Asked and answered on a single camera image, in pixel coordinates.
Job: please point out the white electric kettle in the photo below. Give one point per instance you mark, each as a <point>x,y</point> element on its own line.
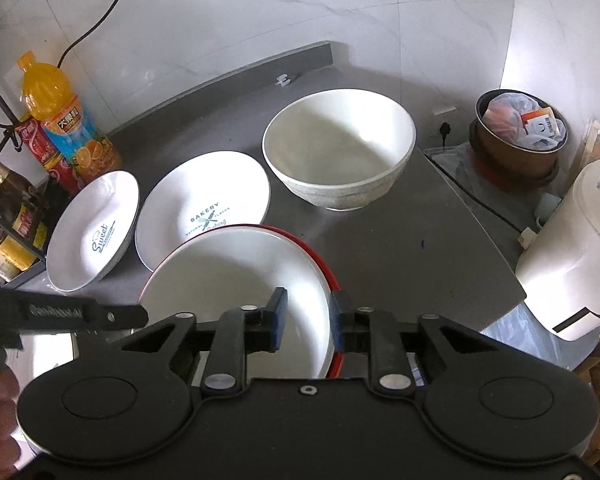
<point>560,270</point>

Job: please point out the small white clip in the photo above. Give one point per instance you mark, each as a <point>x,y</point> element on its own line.
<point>283,80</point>

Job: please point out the orange juice bottle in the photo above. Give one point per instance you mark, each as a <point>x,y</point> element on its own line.
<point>51,100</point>

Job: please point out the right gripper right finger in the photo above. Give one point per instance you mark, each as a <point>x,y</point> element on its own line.
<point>377,335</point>

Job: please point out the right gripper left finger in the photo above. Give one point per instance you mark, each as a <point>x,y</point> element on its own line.
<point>238,333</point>

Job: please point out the red rimmed black bowl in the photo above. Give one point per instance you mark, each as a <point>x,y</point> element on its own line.
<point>240,266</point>

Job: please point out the dark soy sauce bottle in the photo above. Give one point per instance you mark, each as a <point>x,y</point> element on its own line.
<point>17,194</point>

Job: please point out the white Sweet plate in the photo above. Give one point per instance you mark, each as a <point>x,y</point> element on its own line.
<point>93,232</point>

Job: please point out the large white ceramic bowl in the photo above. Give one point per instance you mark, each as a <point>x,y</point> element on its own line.
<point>340,149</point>

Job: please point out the black wire kitchen rack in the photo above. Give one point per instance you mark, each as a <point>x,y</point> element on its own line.
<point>38,266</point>

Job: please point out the white Bakery plate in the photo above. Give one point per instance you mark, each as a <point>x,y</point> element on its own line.
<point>206,192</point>

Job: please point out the brown trash bin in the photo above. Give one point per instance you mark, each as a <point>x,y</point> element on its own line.
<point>517,138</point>

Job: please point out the red snack canister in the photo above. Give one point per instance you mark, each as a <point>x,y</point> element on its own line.
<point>35,139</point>

